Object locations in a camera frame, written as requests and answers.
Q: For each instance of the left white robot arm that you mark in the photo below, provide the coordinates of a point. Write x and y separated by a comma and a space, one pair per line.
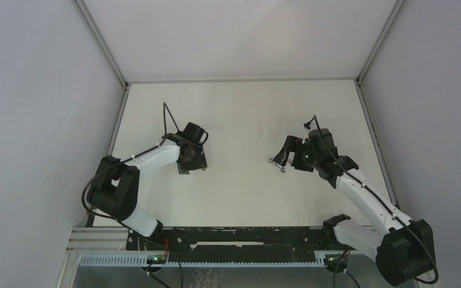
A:
114, 190

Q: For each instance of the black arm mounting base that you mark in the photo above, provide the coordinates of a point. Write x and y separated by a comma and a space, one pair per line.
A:
249, 244

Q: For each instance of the white slotted cable duct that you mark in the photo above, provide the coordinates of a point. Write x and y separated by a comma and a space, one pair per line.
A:
116, 260

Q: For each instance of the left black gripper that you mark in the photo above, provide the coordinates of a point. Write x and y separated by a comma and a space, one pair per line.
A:
199, 162

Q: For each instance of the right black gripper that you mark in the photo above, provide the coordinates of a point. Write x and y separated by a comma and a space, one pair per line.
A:
293, 144

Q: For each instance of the left green circuit board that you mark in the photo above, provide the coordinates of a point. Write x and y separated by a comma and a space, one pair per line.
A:
157, 260

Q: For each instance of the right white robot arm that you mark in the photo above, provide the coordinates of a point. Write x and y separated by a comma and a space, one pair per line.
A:
402, 248

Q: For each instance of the aluminium enclosure frame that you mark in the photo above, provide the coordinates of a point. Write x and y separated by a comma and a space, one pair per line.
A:
59, 94

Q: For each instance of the green circuit board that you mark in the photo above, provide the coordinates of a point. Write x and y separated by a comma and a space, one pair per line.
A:
334, 260
157, 260

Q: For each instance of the right green circuit board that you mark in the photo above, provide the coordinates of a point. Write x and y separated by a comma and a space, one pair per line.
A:
334, 260

